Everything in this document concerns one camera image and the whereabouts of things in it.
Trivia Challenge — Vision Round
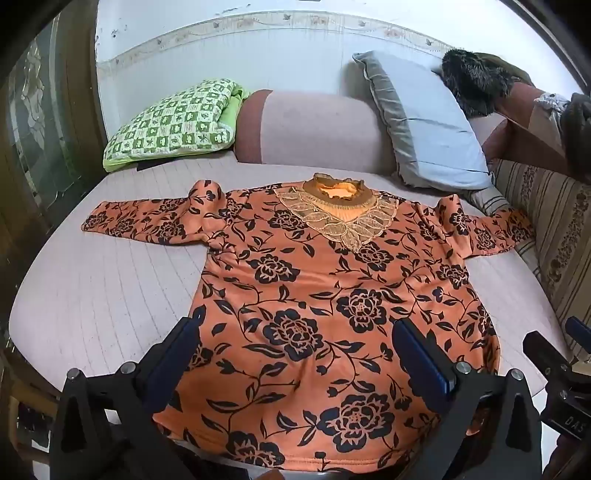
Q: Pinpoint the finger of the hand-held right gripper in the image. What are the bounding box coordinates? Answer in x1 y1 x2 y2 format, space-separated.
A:
566 316 591 354
522 329 580 398

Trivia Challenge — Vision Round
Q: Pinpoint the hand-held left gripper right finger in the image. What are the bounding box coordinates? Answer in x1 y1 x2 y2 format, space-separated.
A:
392 318 543 480

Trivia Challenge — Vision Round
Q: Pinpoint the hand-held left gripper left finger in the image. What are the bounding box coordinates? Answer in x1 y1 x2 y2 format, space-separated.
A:
48 316 204 480

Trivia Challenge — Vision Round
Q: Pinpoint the orange floral blouse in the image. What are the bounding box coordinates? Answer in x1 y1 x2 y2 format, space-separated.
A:
81 173 536 474

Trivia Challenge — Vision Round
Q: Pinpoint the pink quilted bed mat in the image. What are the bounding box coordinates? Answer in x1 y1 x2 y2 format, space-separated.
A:
8 152 571 402

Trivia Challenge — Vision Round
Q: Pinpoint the striped floral sofa cover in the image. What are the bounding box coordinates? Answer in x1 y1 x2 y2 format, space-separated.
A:
464 159 591 365

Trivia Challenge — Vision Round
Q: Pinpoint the green checkered pillow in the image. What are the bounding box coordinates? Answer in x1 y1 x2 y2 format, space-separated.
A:
102 78 252 174

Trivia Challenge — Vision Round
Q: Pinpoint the white lace cloth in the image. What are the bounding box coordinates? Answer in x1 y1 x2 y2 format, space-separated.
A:
533 92 573 114

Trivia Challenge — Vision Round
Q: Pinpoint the grey pillow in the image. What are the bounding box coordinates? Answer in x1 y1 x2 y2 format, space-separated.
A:
352 50 494 191

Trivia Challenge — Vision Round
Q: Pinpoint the pink brown bolster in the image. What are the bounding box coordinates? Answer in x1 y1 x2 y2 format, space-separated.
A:
233 89 398 175

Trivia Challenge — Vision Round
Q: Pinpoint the wooden glass door cabinet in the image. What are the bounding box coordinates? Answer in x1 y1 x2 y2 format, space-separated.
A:
0 14 108 296

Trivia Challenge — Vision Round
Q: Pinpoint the dark fur collar coat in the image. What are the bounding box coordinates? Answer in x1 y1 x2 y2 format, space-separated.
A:
441 48 536 118

